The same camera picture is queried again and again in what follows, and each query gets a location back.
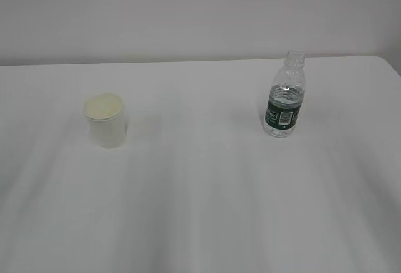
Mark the clear water bottle green label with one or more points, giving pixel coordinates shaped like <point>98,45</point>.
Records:
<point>286,96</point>

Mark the white paper cup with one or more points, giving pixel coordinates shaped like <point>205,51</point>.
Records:
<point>105,116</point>

